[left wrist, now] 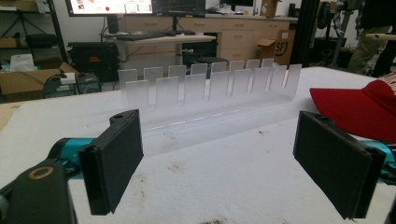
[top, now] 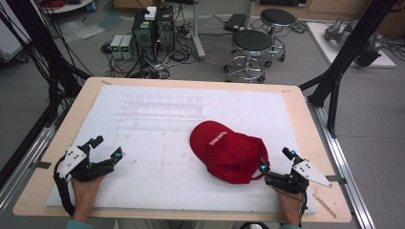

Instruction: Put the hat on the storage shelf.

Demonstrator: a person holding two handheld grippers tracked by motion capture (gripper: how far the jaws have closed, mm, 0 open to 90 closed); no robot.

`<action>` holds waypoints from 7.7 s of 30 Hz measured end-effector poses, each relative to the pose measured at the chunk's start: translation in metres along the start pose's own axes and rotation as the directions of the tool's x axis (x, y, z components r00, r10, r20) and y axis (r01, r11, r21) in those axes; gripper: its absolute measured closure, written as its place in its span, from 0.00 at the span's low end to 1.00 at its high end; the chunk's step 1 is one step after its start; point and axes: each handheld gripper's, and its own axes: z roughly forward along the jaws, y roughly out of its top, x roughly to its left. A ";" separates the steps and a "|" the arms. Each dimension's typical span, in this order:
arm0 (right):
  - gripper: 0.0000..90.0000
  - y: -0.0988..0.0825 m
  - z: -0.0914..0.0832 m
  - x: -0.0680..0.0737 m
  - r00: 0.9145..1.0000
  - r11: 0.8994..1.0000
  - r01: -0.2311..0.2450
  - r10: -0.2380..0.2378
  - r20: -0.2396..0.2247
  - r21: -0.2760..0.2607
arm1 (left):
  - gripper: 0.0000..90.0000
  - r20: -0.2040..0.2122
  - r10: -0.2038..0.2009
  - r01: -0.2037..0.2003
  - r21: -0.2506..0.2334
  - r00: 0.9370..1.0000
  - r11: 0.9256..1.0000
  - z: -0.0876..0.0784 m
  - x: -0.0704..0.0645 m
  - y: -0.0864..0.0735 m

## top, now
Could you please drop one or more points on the clear plastic tray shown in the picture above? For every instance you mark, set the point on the clear plastic tray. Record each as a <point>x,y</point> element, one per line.
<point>163,106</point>

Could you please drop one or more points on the white box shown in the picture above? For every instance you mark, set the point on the white box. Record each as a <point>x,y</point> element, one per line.
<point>151,13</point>

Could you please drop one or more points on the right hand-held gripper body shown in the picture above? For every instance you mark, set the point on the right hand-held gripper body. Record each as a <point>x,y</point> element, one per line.
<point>297,178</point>

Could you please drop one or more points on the black computer tower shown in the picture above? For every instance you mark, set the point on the black computer tower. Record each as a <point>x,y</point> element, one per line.
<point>144,30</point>
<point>165,28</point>

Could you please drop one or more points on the wooden stick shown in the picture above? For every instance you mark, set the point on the wooden stick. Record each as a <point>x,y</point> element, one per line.
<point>324,206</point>

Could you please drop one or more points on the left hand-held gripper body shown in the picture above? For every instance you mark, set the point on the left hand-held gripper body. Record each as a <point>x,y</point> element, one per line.
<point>76,163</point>

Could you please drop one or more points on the grey metal stand leg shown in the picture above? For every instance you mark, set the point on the grey metal stand leg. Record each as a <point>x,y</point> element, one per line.
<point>196,31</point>

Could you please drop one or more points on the red baseball cap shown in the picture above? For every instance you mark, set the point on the red baseball cap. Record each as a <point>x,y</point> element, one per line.
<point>229,152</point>

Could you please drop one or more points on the white power supply unit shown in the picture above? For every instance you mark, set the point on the white power supply unit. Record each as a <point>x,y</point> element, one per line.
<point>116,46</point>
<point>127,47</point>

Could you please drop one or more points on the person's left hand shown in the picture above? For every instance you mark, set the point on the person's left hand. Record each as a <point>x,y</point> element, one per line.
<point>85,194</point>

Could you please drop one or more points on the white floor board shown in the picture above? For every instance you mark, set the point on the white floor board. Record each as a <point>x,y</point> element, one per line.
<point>344,47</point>

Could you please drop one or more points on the white foam mat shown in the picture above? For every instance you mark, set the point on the white foam mat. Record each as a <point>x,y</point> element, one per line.
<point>153,165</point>

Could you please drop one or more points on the black flat case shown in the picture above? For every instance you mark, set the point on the black flat case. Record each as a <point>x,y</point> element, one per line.
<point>236,22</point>

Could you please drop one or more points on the black round stool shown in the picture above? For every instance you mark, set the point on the black round stool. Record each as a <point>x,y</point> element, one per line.
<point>277,25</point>
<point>251,54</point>

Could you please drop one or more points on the black frame post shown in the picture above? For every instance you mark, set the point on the black frame post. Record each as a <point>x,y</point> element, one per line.
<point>344,60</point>
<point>41,54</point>

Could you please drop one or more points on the aluminium rail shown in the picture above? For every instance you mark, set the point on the aluminium rail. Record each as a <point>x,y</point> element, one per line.
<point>344,171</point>
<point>22,165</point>

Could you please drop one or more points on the person's right hand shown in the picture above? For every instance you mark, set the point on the person's right hand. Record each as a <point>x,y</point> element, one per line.
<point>289,205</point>

